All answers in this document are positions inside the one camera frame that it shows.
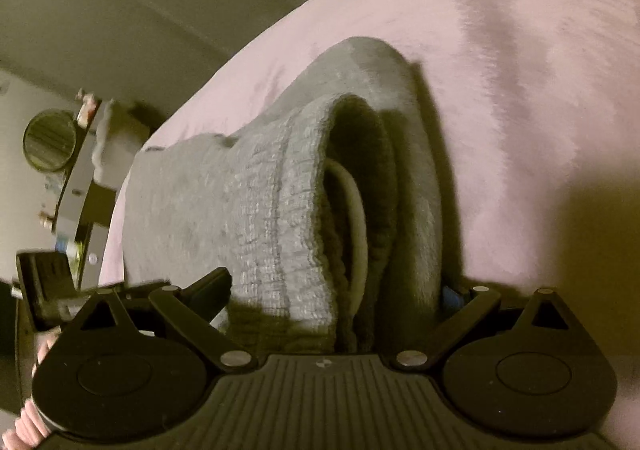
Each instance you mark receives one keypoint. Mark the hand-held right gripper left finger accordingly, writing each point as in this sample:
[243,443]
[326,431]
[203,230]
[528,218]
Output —
[210,291]

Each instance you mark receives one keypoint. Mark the pink blanket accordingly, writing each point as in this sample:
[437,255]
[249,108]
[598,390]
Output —
[525,79]

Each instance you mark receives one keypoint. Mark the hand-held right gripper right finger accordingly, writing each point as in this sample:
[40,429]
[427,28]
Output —
[452,301]

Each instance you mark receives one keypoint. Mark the small red and white item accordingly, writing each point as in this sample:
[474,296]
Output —
[86,105]

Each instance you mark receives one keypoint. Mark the white cloth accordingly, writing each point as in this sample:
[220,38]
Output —
[112,139]

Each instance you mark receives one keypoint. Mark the person's left hand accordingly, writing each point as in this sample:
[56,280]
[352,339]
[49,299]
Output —
[30,430]

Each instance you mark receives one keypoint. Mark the grey pants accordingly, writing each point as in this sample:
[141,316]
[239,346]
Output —
[250,190]

